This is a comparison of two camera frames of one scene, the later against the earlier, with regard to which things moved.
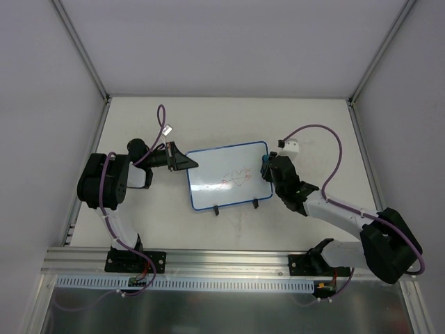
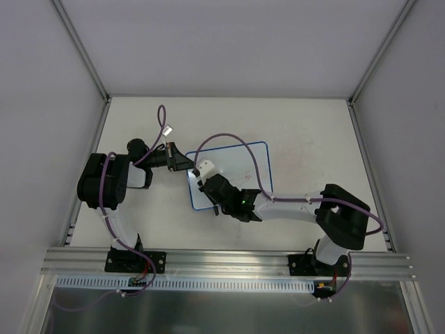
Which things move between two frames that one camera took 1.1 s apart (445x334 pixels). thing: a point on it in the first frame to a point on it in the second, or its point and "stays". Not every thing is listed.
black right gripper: x=275 y=168 to x=207 y=188
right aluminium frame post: x=382 y=49 stays
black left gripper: x=172 y=156 stays
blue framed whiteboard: x=227 y=175 stays
